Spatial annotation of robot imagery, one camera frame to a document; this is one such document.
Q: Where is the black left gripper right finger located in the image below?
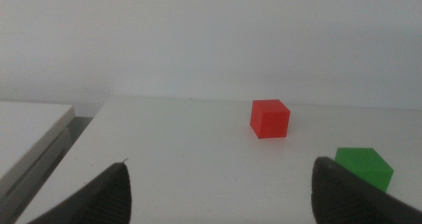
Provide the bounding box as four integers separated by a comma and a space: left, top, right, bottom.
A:
311, 155, 422, 224

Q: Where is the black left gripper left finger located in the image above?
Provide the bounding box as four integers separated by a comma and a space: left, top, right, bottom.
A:
26, 158, 133, 224

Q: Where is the white side table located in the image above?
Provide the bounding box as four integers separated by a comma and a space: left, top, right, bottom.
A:
0, 101, 76, 224

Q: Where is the red cube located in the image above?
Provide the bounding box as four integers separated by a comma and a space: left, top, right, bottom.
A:
249, 99, 291, 140

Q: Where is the green cube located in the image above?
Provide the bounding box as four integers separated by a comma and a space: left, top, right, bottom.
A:
334, 147, 395, 193

